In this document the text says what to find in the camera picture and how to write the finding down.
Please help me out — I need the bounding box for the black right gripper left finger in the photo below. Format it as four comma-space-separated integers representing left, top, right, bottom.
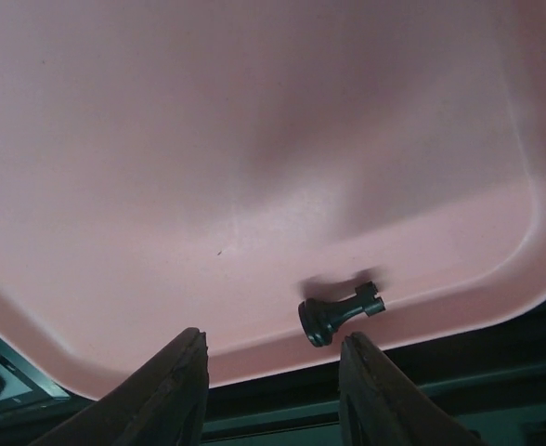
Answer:
33, 328, 209, 445

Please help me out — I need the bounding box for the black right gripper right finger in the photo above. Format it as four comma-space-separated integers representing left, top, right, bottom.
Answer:
339, 332, 484, 445

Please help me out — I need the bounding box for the black white chess board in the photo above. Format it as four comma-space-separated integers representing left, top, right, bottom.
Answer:
0, 338, 71, 419

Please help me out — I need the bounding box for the pink tray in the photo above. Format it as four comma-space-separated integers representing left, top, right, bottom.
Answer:
0, 1, 546, 399

